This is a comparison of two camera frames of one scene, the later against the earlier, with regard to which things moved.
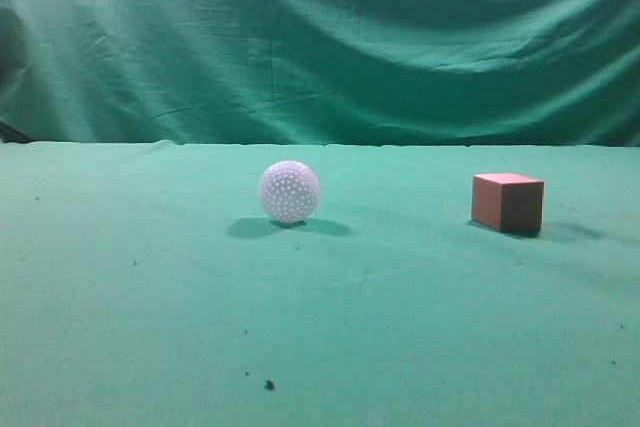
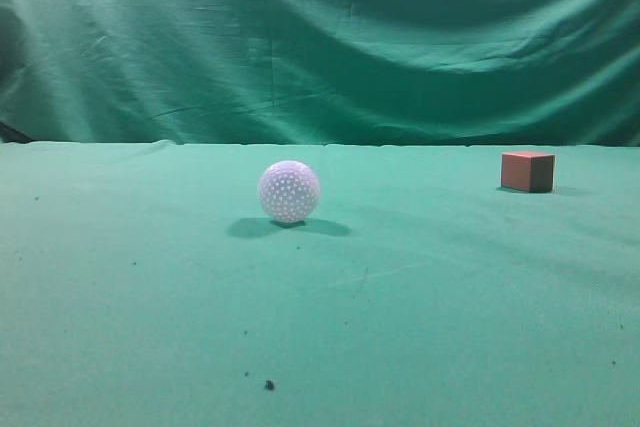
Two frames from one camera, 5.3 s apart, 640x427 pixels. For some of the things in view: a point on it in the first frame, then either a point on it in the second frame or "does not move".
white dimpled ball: x=289 y=191 does not move
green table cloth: x=142 y=284 does not move
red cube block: x=508 y=201 -> x=529 y=171
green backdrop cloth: x=321 y=46 does not move
